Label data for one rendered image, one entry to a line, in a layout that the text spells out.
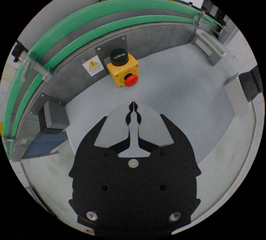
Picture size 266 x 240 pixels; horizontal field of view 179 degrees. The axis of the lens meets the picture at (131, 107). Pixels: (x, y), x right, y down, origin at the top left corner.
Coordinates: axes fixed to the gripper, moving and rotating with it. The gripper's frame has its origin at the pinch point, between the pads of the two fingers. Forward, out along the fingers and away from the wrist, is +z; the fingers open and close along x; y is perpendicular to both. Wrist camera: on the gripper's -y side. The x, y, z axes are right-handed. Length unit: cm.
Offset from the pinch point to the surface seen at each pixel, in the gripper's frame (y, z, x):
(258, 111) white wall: 58, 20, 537
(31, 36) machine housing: -31, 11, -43
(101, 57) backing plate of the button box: -7.5, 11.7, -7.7
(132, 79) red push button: -1.2, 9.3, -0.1
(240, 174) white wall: 192, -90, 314
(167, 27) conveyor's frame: -18.2, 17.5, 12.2
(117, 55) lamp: -7.1, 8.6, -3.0
